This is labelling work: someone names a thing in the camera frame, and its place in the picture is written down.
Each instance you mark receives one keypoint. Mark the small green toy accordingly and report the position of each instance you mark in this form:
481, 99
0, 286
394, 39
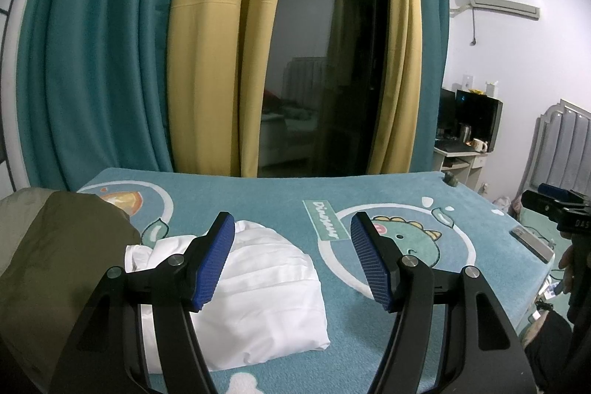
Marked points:
450, 180

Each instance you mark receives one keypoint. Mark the narrow yellow curtain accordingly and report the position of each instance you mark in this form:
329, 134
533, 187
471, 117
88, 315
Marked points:
399, 52

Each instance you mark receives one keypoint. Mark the white mug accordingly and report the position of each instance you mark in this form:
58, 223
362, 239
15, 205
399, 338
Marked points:
479, 145

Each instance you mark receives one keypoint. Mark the grey padded headboard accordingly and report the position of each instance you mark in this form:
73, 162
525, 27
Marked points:
563, 144

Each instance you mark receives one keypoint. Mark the blue dinosaur printed blanket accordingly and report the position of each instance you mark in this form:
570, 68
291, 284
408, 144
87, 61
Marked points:
286, 186

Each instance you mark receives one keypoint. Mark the white zip jacket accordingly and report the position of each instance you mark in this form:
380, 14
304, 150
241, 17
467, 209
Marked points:
272, 283

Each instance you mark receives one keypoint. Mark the steel cup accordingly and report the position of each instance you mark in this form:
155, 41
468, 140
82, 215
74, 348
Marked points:
464, 132

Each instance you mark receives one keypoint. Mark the white computer desk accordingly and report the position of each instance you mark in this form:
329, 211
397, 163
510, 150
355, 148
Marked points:
461, 165

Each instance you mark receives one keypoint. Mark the narrow teal curtain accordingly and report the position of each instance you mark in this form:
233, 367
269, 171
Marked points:
436, 29

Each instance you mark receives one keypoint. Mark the pink cloth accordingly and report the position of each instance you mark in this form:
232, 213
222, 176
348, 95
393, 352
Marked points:
502, 204

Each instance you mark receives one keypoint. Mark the dark glass sliding door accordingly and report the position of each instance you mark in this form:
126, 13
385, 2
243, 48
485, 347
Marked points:
323, 52

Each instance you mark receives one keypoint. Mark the person's right hand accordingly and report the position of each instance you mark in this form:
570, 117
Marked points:
567, 267

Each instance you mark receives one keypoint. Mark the person's leg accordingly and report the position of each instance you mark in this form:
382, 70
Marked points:
549, 348

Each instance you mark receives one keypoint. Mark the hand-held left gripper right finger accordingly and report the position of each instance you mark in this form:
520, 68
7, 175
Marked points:
374, 264

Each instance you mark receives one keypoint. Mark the black monitor on desk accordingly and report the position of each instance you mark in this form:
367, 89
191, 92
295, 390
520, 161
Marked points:
482, 117

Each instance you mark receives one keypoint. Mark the wide teal curtain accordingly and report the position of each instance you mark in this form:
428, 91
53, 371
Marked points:
101, 52

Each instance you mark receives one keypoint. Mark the white air conditioner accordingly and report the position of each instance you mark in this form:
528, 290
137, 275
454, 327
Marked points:
503, 1

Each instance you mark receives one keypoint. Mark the black computer monitor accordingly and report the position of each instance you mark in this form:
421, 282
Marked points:
447, 112

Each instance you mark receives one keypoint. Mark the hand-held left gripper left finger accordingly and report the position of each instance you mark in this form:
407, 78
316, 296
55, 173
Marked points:
212, 264

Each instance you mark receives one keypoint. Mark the olive green garment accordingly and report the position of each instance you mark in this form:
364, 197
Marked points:
55, 246

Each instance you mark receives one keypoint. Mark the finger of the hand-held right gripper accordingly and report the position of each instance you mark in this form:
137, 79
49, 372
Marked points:
540, 202
554, 191

